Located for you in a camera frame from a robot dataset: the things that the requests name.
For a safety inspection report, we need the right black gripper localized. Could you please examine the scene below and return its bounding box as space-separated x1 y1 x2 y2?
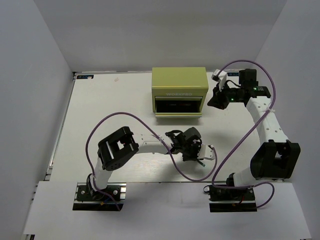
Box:
207 81 244 110

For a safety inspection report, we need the green metal drawer chest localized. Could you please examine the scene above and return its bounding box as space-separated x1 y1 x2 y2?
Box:
151 67 209 119

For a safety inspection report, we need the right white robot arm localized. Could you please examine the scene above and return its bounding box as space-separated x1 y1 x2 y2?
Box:
207 68 301 200

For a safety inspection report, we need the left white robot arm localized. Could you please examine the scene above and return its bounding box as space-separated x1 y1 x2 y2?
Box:
86 126 206 200

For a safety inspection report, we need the right blue table label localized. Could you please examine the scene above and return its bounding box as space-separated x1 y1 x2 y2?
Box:
227 72 239 77

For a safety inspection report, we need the blue table label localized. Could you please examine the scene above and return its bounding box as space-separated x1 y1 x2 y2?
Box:
227 72 239 77
76 74 94 80

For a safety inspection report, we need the left blue table label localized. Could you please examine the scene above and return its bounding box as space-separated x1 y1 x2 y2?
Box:
76 74 94 80

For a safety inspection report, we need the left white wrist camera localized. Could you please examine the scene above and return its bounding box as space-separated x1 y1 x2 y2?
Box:
197 144 216 161

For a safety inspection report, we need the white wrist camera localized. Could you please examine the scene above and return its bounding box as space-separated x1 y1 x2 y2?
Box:
211 69 228 92
197 144 216 161

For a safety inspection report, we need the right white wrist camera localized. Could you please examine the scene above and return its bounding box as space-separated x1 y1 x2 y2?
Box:
211 69 228 92

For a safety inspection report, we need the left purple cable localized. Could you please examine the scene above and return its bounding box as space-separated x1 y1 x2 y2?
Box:
85 111 217 211

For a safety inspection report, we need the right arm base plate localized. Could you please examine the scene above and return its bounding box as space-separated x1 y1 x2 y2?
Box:
203 185 257 213

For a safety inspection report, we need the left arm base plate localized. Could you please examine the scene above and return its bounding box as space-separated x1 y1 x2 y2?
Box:
72 183 127 212

